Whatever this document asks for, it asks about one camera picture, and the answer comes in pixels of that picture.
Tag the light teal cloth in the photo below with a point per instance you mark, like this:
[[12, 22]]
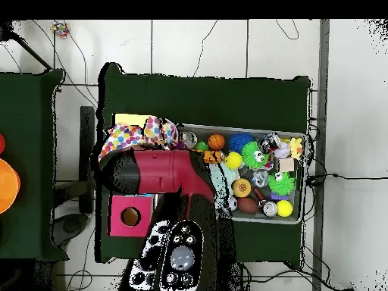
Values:
[[218, 179]]

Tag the colourful patterned cloth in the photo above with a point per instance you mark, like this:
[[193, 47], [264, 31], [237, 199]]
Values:
[[121, 138], [160, 130]]

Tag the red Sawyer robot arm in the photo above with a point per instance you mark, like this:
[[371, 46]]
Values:
[[163, 170]]

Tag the shallow clear bin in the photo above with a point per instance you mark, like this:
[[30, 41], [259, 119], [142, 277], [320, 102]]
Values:
[[267, 128]]

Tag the wooden box with three holes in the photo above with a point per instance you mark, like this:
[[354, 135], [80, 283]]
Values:
[[121, 227]]

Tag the orange building block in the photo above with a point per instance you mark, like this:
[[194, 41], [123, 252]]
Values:
[[212, 156]]

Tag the crushed silver can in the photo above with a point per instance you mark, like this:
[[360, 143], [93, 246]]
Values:
[[189, 138]]

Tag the small orange basketball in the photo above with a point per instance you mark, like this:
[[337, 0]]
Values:
[[216, 141]]

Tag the yellow ball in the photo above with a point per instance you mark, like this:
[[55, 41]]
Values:
[[284, 208], [234, 160]]

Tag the blue spiky ball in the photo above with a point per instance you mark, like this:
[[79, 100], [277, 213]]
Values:
[[240, 142]]

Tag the small soccer ball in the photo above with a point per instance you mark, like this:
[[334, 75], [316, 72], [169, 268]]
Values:
[[233, 204]]

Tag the green spiky ball with eyes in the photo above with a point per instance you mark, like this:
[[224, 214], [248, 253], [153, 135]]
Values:
[[254, 154]]

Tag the dark green table cloth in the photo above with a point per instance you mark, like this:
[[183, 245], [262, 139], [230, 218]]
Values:
[[206, 97]]

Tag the small brown football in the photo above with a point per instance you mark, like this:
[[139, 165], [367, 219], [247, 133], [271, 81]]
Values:
[[247, 205]]

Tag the green covered side table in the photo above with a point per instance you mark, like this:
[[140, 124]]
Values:
[[30, 121]]

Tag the orange bowl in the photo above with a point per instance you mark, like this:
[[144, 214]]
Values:
[[7, 185]]

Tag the small colourful toy on floor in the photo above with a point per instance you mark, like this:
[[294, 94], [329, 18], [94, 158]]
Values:
[[59, 27]]

